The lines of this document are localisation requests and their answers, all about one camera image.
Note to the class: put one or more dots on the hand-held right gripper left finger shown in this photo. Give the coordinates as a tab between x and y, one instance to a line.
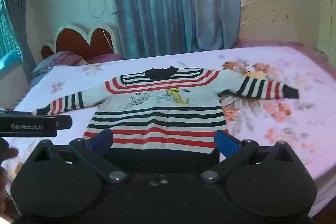
101	140

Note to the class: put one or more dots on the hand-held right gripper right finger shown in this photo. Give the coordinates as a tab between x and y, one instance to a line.
225	144

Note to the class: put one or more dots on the folded bedding pile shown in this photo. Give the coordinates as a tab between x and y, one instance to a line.
60	60

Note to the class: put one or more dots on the red scalloped headboard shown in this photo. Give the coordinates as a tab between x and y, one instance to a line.
78	43

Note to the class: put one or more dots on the white wardrobe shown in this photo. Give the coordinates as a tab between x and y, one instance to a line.
328	16

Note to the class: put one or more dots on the grey window curtain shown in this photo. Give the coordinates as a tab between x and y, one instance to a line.
18	16

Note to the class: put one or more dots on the window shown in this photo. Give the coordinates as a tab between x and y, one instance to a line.
6	29

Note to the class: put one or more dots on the striped knit sweater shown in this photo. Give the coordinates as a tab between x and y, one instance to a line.
157	119

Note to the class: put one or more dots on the bed with floral pink sheet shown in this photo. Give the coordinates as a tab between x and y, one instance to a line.
275	140

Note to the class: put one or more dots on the blue curtain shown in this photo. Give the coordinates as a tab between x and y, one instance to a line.
170	3

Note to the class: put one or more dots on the pink pillow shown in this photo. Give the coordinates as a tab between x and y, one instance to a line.
105	57

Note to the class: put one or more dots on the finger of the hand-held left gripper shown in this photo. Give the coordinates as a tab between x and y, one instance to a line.
64	122

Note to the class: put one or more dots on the person's left hand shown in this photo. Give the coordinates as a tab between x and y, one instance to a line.
9	153

